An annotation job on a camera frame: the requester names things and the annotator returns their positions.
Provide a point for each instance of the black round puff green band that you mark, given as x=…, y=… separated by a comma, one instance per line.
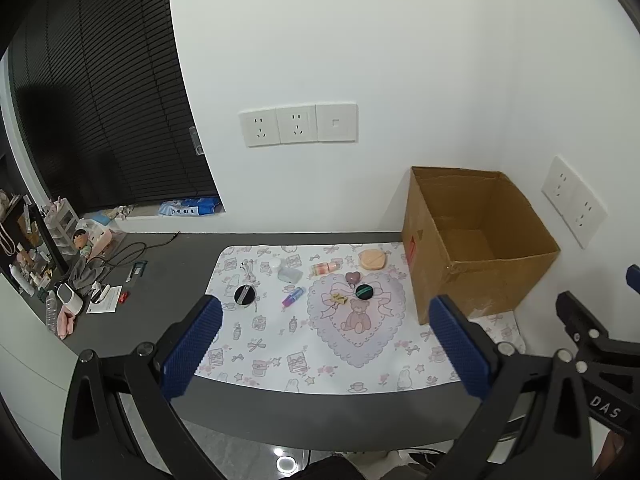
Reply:
x=364, y=291

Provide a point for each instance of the white desktop device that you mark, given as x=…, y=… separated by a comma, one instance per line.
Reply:
x=69, y=300

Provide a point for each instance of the white mini drawer organiser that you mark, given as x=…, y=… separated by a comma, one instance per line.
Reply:
x=60, y=222

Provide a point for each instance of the white paper card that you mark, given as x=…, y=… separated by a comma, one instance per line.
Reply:
x=109, y=302

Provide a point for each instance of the light blue small box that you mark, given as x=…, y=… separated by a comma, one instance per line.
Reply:
x=98, y=218

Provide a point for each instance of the black round compact mirror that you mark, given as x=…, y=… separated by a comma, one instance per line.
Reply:
x=245, y=295

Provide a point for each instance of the small white round jar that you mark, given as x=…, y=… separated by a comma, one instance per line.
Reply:
x=273, y=265

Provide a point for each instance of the small beige trinket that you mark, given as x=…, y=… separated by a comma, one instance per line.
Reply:
x=123, y=211

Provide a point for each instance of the pink striped small bottle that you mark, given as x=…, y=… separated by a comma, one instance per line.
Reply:
x=326, y=267

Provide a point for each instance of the black desk rack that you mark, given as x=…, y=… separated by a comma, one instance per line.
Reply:
x=30, y=245

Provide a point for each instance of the small red item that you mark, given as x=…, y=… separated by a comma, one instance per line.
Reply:
x=124, y=296

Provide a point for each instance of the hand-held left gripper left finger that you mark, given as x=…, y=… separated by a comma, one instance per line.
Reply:
x=194, y=347

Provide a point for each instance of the pink cloth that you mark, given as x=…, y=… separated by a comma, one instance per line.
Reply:
x=65, y=325

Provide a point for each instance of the peach round powder puff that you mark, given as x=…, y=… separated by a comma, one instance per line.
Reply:
x=372, y=259

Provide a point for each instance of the brown cardboard box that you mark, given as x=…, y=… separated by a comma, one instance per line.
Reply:
x=450, y=240

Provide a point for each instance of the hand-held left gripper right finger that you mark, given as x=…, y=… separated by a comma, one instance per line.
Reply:
x=460, y=350

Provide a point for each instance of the yellow hair clip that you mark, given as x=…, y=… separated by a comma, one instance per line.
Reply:
x=340, y=298

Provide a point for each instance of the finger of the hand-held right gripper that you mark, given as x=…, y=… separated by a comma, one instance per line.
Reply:
x=580, y=312
x=634, y=275

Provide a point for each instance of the small doll figure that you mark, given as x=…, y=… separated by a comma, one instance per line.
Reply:
x=81, y=242

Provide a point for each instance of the clear plastic blind bracket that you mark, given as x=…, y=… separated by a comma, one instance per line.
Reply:
x=196, y=140

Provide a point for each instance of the printed teddy bear mat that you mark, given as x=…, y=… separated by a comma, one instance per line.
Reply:
x=300, y=340

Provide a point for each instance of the clear pink storage box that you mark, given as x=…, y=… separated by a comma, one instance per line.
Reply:
x=106, y=240

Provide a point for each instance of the pink and blue tube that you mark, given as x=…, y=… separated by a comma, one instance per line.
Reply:
x=293, y=297

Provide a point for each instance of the purple heart-shaped sponge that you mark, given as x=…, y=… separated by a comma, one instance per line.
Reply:
x=353, y=277

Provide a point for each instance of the black window blinds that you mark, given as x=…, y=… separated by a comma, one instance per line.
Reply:
x=110, y=85

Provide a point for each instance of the clear plastic cup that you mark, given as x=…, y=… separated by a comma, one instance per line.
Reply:
x=290, y=274

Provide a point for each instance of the blue and white packet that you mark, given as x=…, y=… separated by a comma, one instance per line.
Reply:
x=189, y=207

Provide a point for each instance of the clear water bottle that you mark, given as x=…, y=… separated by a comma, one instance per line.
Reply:
x=52, y=310

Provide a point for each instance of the green hand tool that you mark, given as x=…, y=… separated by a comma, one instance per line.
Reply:
x=137, y=270

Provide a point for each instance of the white wall data plate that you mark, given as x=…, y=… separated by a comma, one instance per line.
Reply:
x=336, y=122

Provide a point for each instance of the grey cloth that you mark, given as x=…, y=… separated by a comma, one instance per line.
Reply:
x=87, y=275

